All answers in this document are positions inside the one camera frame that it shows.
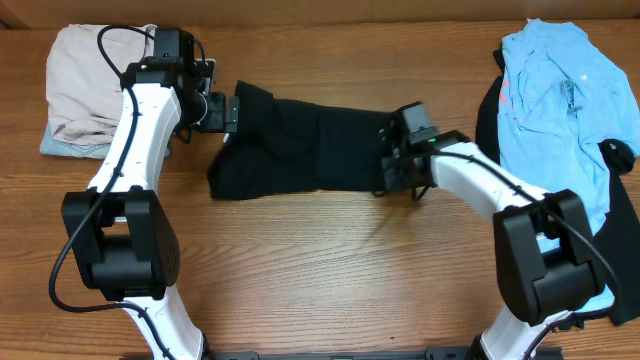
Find black t-shirt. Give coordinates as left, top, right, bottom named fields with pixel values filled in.
left=207, top=81, right=392, bottom=200

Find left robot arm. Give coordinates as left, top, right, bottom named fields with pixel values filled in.
left=48, top=28, right=239, bottom=359

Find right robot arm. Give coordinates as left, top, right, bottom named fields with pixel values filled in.
left=380, top=102, right=618, bottom=359

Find folded beige pants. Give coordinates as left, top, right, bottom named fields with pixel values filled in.
left=45, top=23, right=157, bottom=147

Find light blue t-shirt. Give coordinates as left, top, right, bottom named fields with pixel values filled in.
left=497, top=18, right=640, bottom=314

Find folded light blue jeans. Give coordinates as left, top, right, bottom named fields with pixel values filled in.
left=39, top=121, right=116, bottom=159

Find black garment under pile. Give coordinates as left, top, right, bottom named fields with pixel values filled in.
left=476, top=74, right=639, bottom=325

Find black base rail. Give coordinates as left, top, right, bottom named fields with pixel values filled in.
left=209, top=345, right=566, bottom=360

